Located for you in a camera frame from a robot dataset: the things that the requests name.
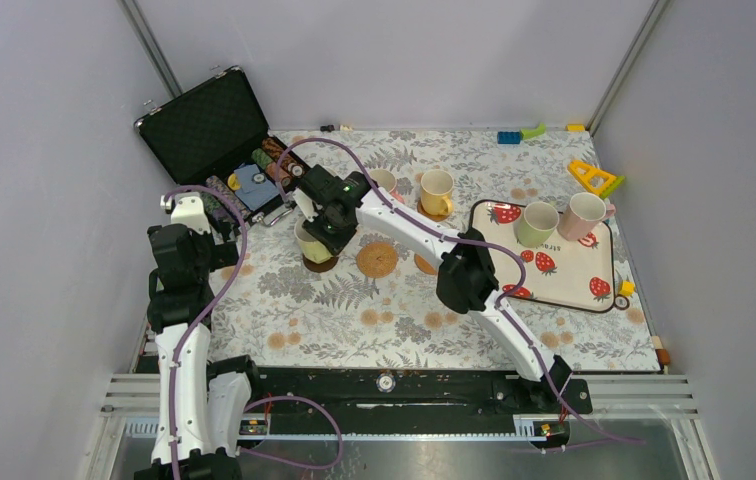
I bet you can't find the yellow toy triangle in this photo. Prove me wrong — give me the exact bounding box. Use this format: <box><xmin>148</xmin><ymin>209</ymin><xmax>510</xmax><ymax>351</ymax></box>
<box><xmin>567</xmin><ymin>159</ymin><xmax>626</xmax><ymax>199</ymax></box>

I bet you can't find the woven rattan coaster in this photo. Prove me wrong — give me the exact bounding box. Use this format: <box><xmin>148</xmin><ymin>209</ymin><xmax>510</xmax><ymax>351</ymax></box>
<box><xmin>356</xmin><ymin>242</ymin><xmax>398</xmax><ymax>279</ymax></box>

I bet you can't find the blue toy brick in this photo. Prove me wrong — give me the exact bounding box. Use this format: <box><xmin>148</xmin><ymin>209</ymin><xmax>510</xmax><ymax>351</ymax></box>
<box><xmin>496</xmin><ymin>131</ymin><xmax>523</xmax><ymax>145</ymax></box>

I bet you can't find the pink ceramic mug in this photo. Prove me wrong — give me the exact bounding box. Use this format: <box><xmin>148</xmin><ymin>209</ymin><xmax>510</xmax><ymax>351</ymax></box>
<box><xmin>557</xmin><ymin>192</ymin><xmax>616</xmax><ymax>241</ymax></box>

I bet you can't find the light wooden coaster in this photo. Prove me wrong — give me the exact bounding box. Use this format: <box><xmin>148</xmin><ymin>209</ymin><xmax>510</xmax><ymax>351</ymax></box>
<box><xmin>416</xmin><ymin>200</ymin><xmax>451</xmax><ymax>222</ymax></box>
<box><xmin>414</xmin><ymin>254</ymin><xmax>437</xmax><ymax>276</ymax></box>

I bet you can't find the green toy block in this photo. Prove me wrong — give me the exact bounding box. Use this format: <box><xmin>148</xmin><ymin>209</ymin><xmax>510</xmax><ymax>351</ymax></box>
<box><xmin>519</xmin><ymin>122</ymin><xmax>547</xmax><ymax>141</ymax></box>

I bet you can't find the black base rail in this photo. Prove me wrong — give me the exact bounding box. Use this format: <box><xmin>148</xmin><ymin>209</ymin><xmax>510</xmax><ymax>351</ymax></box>
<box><xmin>161</xmin><ymin>356</ymin><xmax>593</xmax><ymax>435</ymax></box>

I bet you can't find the yellow cube by tray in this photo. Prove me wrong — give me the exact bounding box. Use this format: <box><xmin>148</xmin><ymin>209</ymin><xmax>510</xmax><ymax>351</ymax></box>
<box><xmin>617</xmin><ymin>280</ymin><xmax>636</xmax><ymax>298</ymax></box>

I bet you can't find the dark wooden coaster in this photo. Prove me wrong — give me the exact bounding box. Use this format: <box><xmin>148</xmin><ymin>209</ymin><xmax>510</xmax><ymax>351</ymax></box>
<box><xmin>302</xmin><ymin>256</ymin><xmax>339</xmax><ymax>273</ymax></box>

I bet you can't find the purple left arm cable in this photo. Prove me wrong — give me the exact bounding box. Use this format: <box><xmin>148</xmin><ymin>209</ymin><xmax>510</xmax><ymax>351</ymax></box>
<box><xmin>162</xmin><ymin>185</ymin><xmax>345</xmax><ymax>480</ymax></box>

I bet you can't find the brown object table corner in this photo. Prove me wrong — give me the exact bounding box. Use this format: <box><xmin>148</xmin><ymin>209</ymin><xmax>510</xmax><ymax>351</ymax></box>
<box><xmin>651</xmin><ymin>335</ymin><xmax>671</xmax><ymax>368</ymax></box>

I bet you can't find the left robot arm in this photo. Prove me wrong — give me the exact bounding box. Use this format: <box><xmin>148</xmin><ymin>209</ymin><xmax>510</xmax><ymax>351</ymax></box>
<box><xmin>133</xmin><ymin>193</ymin><xmax>265</xmax><ymax>479</ymax></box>

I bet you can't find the black poker chip case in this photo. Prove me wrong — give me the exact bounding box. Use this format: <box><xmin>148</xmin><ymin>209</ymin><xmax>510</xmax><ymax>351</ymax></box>
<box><xmin>134</xmin><ymin>66</ymin><xmax>296</xmax><ymax>226</ymax></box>

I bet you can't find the light green ceramic mug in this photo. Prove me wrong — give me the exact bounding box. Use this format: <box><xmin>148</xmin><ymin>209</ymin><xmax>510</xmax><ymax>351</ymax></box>
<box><xmin>514</xmin><ymin>201</ymin><xmax>560</xmax><ymax>248</ymax></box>

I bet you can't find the strawberry print tray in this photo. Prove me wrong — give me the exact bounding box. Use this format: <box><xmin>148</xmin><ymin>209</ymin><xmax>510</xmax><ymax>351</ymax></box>
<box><xmin>470</xmin><ymin>200</ymin><xmax>616</xmax><ymax>313</ymax></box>

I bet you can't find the yellow handled mug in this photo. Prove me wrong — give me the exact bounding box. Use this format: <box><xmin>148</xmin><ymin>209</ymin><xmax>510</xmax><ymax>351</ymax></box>
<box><xmin>420</xmin><ymin>170</ymin><xmax>454</xmax><ymax>217</ymax></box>

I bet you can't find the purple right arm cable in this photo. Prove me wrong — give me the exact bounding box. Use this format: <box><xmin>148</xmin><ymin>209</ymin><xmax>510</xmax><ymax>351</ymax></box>
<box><xmin>275</xmin><ymin>137</ymin><xmax>648</xmax><ymax>453</ymax></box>

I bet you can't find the pink handled mug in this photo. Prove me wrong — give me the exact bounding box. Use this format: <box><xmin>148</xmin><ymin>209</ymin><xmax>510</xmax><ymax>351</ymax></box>
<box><xmin>369</xmin><ymin>169</ymin><xmax>404</xmax><ymax>203</ymax></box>

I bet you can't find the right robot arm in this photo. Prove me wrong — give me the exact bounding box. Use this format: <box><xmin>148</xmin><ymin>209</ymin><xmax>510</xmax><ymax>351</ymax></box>
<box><xmin>294</xmin><ymin>166</ymin><xmax>572</xmax><ymax>412</ymax></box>

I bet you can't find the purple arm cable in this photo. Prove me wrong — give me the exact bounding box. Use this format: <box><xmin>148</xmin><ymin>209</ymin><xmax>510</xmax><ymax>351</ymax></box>
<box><xmin>275</xmin><ymin>137</ymin><xmax>648</xmax><ymax>453</ymax></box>
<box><xmin>162</xmin><ymin>185</ymin><xmax>345</xmax><ymax>480</ymax></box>

